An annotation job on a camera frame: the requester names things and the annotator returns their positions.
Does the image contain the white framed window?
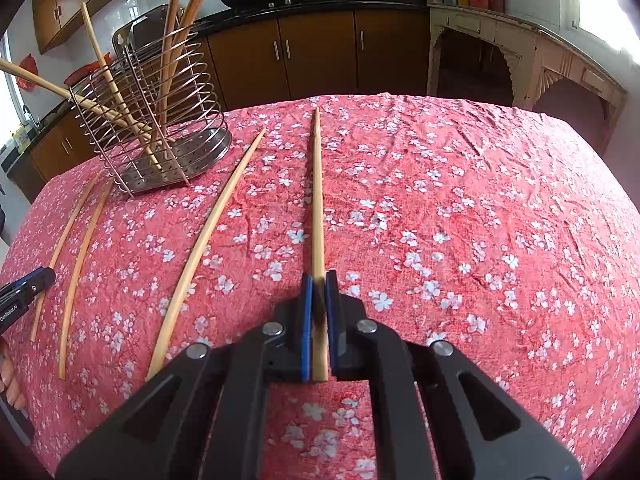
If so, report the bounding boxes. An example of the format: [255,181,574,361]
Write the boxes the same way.
[570,0,640,68]

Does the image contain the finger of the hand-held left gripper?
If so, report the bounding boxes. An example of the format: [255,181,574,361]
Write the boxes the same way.
[0,267,56,305]

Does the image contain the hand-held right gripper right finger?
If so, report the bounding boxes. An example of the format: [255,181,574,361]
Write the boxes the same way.
[325,270,583,480]

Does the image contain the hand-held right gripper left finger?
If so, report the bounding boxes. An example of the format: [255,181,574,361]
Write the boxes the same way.
[55,274,315,480]

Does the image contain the sliding window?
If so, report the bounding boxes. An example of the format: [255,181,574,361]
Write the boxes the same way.
[0,30,16,151]

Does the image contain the brown base cabinets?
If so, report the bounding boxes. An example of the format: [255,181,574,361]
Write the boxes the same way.
[5,7,432,201]

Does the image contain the black kitchen countertop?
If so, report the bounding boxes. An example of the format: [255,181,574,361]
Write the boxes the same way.
[0,0,431,161]

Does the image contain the red basin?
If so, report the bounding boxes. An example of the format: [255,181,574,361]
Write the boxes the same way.
[64,61,108,86]

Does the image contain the metal wire utensil holder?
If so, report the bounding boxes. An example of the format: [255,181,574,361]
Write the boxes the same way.
[67,4,233,197]

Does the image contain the person's left hand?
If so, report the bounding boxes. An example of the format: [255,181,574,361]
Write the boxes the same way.
[0,339,27,411]

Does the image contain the black gas stove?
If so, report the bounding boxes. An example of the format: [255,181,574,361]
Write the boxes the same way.
[265,0,361,8]

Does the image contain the cream wooden side table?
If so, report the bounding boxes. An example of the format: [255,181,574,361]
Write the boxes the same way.
[427,2,628,158]

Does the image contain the hanging red plastic bag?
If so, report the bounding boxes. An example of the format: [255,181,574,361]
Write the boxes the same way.
[17,54,38,90]

